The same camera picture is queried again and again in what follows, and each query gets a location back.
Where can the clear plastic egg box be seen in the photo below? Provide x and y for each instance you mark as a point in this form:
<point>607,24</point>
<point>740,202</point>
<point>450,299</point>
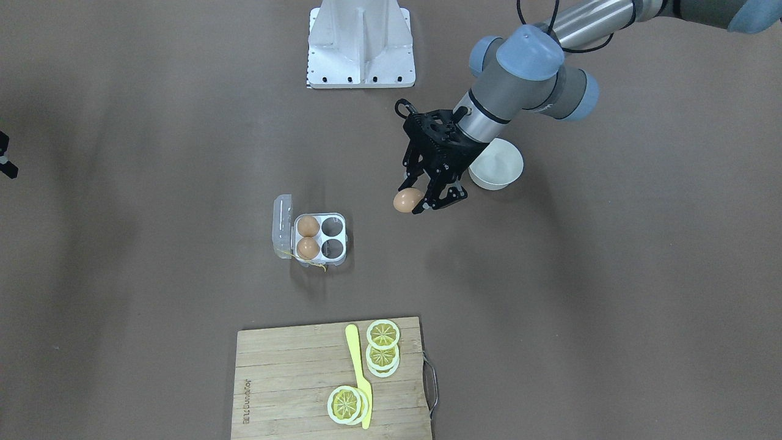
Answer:
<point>332,238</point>

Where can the brown egg from bowl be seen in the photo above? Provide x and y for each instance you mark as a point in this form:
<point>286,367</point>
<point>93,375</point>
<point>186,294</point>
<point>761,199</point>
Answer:
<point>407,199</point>

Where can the brown egg in box rear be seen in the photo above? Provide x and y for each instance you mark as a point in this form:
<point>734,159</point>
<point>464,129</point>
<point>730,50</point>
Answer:
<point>308,226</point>

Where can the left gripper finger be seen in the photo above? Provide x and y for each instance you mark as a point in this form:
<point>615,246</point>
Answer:
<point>440,194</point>
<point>413,171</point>

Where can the bamboo cutting board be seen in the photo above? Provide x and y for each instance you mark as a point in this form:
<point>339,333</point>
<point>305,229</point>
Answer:
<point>284,376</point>

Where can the lemon slice lower stack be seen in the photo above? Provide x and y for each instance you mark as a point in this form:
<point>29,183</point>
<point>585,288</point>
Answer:
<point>384,373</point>

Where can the brown egg in box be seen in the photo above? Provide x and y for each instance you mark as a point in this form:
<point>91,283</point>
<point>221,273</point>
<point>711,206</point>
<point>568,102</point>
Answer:
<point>308,226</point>
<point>308,248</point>

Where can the brown egg in box front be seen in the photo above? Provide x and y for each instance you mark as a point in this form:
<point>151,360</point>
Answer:
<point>308,248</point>

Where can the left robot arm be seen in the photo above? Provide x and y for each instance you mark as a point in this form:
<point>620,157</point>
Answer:
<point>526,71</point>

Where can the yellow plastic knife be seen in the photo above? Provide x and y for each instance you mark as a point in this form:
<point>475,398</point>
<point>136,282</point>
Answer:
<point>363,384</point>

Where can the yellow rubber band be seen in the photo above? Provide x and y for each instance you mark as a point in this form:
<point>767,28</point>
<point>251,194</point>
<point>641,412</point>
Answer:
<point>314,264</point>

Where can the lemon slice top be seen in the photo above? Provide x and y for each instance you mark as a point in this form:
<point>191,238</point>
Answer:
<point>383,334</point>

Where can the lemon slice single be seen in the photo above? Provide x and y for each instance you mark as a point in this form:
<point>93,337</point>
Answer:
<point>343,404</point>

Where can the white metal stand base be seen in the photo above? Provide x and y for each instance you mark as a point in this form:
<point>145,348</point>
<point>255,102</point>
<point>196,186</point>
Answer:
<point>360,45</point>

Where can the lemon slice under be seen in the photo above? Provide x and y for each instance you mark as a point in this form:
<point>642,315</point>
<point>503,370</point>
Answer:
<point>364,408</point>

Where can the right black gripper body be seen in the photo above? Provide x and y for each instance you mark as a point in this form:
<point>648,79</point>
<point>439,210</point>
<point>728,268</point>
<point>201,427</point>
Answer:
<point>3,160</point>

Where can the lemon slice middle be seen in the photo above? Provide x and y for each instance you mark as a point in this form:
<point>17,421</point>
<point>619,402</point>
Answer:
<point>382,359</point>

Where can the white ceramic bowl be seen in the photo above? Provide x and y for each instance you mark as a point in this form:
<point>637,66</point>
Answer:
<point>500,165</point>

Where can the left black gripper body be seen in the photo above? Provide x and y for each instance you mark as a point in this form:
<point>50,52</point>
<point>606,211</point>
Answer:
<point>467,151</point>

